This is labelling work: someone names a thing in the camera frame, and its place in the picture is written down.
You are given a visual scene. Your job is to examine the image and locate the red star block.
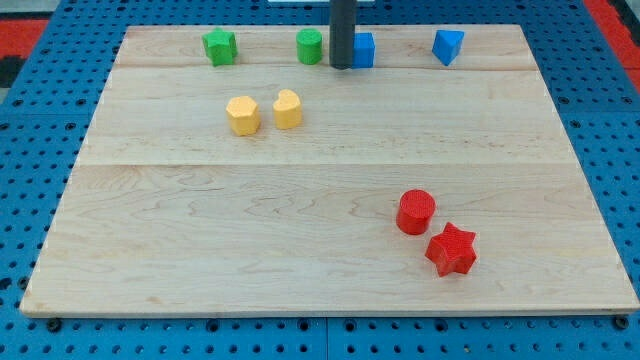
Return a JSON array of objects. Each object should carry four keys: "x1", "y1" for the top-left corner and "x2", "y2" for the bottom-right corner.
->
[{"x1": 425, "y1": 222, "x2": 477, "y2": 277}]

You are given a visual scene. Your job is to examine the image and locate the light wooden board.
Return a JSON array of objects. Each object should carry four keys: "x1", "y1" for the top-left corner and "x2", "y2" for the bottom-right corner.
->
[{"x1": 20, "y1": 25, "x2": 639, "y2": 318}]

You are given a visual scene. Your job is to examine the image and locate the blue cube block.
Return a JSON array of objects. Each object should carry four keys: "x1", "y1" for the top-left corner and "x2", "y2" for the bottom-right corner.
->
[{"x1": 352, "y1": 32, "x2": 376, "y2": 68}]

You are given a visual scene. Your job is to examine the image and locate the blue triangular block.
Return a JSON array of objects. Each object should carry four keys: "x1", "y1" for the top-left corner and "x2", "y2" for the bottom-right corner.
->
[{"x1": 432, "y1": 29, "x2": 465, "y2": 66}]

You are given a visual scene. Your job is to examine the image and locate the green star block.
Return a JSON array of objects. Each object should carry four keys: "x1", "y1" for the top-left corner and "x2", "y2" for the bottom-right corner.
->
[{"x1": 202, "y1": 28, "x2": 238, "y2": 67}]

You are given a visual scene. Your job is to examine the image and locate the red cylinder block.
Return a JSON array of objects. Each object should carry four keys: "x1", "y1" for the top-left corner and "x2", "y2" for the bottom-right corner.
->
[{"x1": 396, "y1": 189, "x2": 436, "y2": 235}]

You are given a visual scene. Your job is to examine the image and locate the yellow hexagon block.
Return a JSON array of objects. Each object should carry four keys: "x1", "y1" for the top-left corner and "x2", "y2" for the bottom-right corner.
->
[{"x1": 226, "y1": 96, "x2": 261, "y2": 136}]

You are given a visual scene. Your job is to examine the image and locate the green cylinder block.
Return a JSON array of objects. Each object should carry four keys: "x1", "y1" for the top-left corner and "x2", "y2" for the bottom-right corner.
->
[{"x1": 296, "y1": 28, "x2": 323, "y2": 65}]

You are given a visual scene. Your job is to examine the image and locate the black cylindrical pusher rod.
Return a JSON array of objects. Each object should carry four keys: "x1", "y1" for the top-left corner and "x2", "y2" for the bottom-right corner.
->
[{"x1": 329, "y1": 0, "x2": 357, "y2": 70}]

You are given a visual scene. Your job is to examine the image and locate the yellow heart block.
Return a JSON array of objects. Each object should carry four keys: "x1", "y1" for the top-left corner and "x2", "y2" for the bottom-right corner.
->
[{"x1": 272, "y1": 89, "x2": 302, "y2": 130}]

